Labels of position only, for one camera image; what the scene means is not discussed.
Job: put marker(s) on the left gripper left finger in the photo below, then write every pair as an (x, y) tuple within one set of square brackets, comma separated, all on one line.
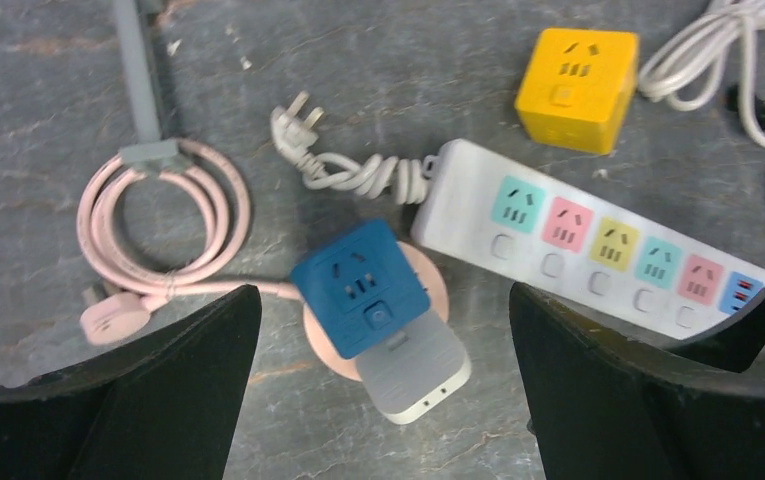
[(164, 406)]

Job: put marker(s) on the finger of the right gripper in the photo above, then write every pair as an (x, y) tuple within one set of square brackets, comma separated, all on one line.
[(731, 345)]

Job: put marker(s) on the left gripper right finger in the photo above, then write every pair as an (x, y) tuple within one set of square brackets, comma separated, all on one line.
[(606, 406)]

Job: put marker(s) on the white plug adapter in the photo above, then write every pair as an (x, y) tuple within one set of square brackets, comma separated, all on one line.
[(415, 369)]

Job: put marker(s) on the dark blue cube socket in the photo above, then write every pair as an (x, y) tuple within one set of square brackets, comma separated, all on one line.
[(361, 288)]

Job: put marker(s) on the yellow cube socket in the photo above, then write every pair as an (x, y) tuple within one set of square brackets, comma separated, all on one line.
[(577, 88)]

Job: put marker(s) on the pink round socket base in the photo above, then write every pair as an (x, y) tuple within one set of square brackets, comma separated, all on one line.
[(431, 280)]

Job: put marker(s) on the long white power strip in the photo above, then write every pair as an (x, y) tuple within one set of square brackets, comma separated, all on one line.
[(500, 215)]

